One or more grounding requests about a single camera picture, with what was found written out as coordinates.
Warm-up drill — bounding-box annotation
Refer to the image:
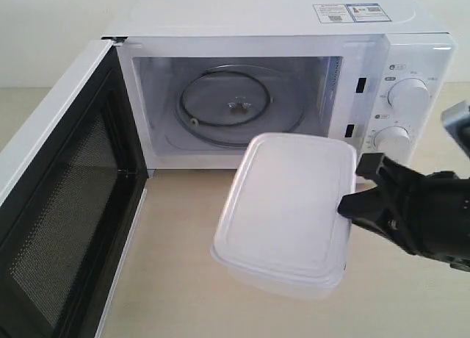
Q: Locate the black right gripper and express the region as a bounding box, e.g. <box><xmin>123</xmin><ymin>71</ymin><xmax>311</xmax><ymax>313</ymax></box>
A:
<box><xmin>338</xmin><ymin>153</ymin><xmax>469</xmax><ymax>272</ymax></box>

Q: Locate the clear plastic lidded container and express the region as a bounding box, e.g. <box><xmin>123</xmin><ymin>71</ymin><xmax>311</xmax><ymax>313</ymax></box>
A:
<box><xmin>211</xmin><ymin>133</ymin><xmax>357</xmax><ymax>301</ymax></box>

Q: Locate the white microwave door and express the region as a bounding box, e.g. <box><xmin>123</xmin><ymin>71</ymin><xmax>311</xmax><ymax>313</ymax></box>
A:
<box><xmin>1</xmin><ymin>39</ymin><xmax>148</xmax><ymax>337</ymax></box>

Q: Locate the white Midea microwave body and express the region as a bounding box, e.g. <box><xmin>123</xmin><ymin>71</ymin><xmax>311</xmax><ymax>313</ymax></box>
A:
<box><xmin>104</xmin><ymin>0</ymin><xmax>456</xmax><ymax>173</ymax></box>

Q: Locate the white lower timer knob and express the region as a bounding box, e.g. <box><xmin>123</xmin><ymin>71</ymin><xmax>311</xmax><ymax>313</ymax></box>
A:
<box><xmin>374</xmin><ymin>126</ymin><xmax>411</xmax><ymax>154</ymax></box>

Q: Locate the white upper power knob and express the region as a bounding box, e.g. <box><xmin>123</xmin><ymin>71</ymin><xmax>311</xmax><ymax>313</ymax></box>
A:
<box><xmin>388</xmin><ymin>78</ymin><xmax>430</xmax><ymax>109</ymax></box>

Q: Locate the glass turntable plate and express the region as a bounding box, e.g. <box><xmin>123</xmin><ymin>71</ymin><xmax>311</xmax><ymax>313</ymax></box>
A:
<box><xmin>175</xmin><ymin>64</ymin><xmax>308</xmax><ymax>149</ymax></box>

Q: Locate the blue label sticker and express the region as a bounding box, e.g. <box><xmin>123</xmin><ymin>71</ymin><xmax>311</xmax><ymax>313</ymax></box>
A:
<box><xmin>346</xmin><ymin>3</ymin><xmax>391</xmax><ymax>23</ymax></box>

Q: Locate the white label sticker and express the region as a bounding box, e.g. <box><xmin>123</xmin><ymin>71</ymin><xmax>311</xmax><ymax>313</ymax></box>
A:
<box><xmin>313</xmin><ymin>4</ymin><xmax>354</xmax><ymax>24</ymax></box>

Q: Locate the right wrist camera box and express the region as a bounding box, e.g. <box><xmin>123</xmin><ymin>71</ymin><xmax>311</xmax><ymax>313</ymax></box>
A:
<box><xmin>441</xmin><ymin>100</ymin><xmax>470</xmax><ymax>157</ymax></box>

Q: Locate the black turntable roller ring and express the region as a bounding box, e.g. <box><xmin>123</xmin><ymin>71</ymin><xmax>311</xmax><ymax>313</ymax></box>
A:
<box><xmin>177</xmin><ymin>71</ymin><xmax>274</xmax><ymax>128</ymax></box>

